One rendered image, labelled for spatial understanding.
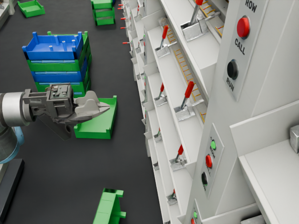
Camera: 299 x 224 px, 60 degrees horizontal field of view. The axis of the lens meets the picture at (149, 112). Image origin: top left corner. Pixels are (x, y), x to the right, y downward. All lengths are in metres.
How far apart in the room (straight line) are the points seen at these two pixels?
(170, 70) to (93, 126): 0.96
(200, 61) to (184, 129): 0.19
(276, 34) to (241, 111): 0.09
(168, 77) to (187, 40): 0.25
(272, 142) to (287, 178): 0.04
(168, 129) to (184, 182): 0.19
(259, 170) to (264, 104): 0.07
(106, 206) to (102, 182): 0.31
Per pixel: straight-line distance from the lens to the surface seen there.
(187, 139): 0.54
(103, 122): 1.61
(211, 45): 0.44
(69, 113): 0.72
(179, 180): 0.71
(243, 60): 0.25
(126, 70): 2.04
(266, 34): 0.22
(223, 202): 0.37
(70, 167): 1.43
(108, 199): 1.06
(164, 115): 0.86
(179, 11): 0.57
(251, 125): 0.25
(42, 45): 1.82
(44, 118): 0.74
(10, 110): 0.72
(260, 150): 0.29
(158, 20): 0.92
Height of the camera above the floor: 1.12
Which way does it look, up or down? 43 degrees down
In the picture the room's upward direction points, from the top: straight up
